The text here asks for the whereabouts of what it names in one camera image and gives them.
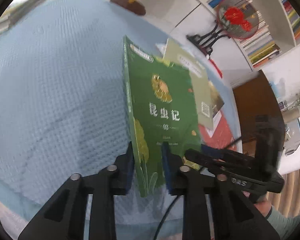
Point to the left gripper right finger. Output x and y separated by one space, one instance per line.
213 207

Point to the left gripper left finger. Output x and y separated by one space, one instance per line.
63 215

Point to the bright green insect book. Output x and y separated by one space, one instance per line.
161 108

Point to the pale green back cover book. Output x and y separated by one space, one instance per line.
199 79

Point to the rabbit hill book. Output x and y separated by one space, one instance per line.
216 99

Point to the person's right forearm sleeve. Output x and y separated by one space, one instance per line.
284 226

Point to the stack of sorted books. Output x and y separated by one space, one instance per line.
15 11

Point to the person's right hand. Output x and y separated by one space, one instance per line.
264 206

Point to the salmon red poetry book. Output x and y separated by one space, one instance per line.
220 136

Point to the brown wooden door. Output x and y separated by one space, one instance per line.
255 98

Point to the light blue table mat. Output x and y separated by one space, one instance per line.
62 99

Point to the white bookshelf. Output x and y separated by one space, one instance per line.
183 17

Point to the round embroidered fan on stand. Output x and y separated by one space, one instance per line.
234 19

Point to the white paper sheet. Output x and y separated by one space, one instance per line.
161 47

